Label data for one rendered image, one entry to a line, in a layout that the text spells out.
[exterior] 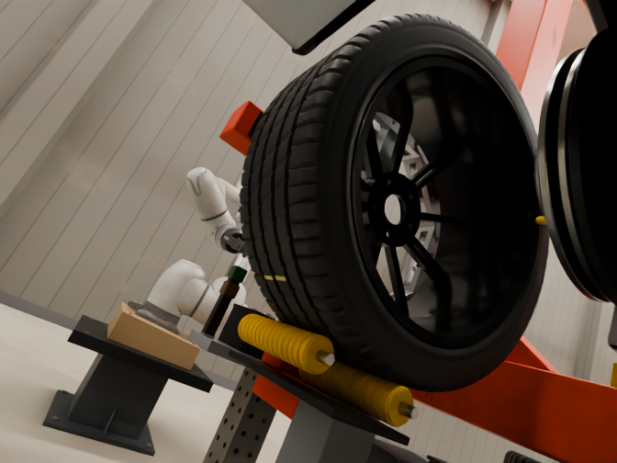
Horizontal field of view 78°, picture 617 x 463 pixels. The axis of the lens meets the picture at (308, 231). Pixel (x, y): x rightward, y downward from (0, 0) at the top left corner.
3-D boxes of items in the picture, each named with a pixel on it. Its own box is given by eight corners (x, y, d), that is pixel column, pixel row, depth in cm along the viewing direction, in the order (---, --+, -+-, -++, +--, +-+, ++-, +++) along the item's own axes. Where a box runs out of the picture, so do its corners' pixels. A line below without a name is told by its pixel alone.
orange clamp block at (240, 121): (271, 156, 74) (232, 127, 70) (253, 163, 80) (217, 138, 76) (286, 128, 76) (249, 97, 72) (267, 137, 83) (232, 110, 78)
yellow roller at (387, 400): (396, 429, 52) (409, 387, 54) (286, 371, 76) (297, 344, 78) (421, 439, 54) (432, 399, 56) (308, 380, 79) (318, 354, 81)
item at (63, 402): (40, 383, 155) (83, 313, 164) (156, 420, 174) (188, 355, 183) (15, 426, 111) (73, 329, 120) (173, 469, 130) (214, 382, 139)
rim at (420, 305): (480, 400, 68) (290, 211, 48) (386, 367, 87) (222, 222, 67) (557, 195, 87) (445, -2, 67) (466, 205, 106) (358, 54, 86)
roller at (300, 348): (308, 373, 53) (323, 333, 54) (227, 333, 77) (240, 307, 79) (337, 386, 55) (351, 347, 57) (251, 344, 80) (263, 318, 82)
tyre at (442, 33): (487, 462, 68) (204, 217, 42) (389, 414, 88) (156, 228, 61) (579, 193, 93) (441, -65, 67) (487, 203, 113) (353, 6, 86)
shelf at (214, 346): (206, 351, 97) (211, 339, 98) (186, 338, 111) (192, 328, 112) (327, 400, 117) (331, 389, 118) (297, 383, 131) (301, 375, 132)
